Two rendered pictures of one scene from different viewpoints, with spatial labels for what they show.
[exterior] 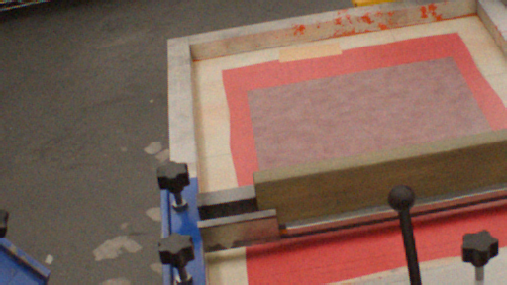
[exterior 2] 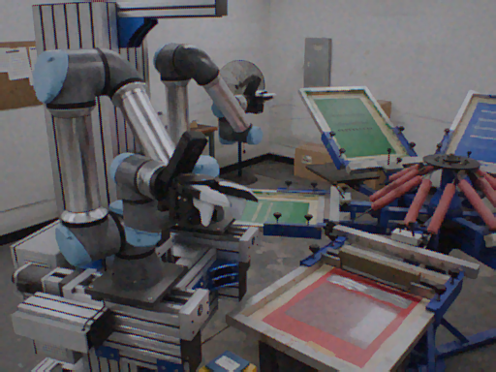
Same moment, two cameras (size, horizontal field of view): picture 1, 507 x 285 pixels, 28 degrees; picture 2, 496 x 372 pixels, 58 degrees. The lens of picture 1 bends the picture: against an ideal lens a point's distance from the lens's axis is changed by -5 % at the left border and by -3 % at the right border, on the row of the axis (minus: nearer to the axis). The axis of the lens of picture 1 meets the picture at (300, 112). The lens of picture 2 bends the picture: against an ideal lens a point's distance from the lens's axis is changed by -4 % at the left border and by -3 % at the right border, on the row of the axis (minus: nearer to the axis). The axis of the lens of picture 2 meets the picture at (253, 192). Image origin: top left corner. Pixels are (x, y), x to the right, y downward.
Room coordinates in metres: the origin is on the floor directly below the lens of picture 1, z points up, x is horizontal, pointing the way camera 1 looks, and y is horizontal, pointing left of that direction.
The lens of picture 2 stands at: (2.67, 0.65, 1.92)
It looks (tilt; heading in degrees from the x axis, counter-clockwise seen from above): 19 degrees down; 223
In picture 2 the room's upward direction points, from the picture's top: straight up
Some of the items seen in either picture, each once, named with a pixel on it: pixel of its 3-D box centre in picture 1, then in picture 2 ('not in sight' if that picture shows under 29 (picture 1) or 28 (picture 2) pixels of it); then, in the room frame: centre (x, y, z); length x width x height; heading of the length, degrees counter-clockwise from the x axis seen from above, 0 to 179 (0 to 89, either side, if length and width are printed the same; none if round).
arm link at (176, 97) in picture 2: not in sight; (178, 116); (1.58, -0.75, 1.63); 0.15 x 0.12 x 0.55; 88
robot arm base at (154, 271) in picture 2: not in sight; (136, 261); (2.03, -0.40, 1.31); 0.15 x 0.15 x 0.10
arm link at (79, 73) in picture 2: not in sight; (78, 162); (2.16, -0.41, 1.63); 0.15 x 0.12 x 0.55; 179
